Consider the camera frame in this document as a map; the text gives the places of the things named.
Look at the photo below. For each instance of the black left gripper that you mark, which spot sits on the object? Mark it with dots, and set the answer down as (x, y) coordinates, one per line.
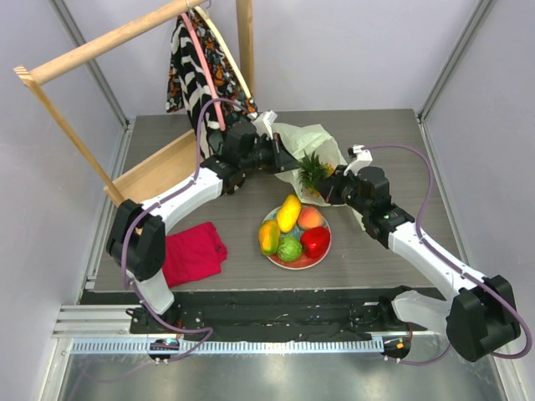
(284, 161)

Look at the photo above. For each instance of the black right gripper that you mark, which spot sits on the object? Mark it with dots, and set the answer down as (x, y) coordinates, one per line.
(334, 188)

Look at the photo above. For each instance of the light green plastic bag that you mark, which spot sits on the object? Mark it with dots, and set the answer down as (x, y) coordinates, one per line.
(301, 141)

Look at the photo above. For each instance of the orange pineapple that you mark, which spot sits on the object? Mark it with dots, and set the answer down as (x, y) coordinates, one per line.
(311, 170)

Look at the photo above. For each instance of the red bell pepper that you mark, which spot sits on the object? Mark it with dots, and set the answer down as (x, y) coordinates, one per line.
(315, 241)

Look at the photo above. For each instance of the green custard apple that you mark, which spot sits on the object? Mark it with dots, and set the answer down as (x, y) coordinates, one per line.
(289, 249)

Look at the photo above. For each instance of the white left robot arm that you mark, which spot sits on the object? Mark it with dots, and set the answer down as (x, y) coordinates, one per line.
(137, 239)

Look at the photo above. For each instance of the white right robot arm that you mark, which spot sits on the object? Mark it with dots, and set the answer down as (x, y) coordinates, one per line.
(477, 314)

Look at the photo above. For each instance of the orange peach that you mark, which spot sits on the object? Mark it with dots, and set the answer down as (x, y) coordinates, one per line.
(310, 218)

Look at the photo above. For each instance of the yellow lemon mango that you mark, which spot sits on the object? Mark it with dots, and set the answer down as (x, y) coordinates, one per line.
(288, 213)

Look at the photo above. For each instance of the yellow green mango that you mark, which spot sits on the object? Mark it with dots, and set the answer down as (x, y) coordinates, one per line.
(268, 236)

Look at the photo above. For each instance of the orange camouflage garment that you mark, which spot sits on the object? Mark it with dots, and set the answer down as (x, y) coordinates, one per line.
(226, 84)

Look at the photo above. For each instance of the red patterned plate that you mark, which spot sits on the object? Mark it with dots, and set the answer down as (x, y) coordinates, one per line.
(303, 262)

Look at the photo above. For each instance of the black white zebra garment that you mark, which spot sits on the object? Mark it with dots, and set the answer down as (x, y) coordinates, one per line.
(187, 88)

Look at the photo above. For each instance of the magenta folded cloth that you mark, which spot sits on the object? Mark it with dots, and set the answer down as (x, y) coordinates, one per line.
(194, 254)

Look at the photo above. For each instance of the cream clothes hanger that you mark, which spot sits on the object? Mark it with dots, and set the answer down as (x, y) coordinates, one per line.
(225, 50)

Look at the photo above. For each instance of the pink clothes hanger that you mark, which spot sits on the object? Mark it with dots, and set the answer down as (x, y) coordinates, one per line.
(205, 68)

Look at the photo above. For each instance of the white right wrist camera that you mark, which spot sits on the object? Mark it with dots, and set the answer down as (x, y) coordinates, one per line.
(360, 158)

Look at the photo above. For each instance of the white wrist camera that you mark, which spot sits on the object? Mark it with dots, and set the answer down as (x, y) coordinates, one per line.
(360, 158)
(264, 123)

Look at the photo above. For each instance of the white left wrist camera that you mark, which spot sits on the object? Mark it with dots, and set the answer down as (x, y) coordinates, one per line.
(264, 123)

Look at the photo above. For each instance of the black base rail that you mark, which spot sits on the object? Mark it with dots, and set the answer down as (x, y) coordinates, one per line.
(316, 315)

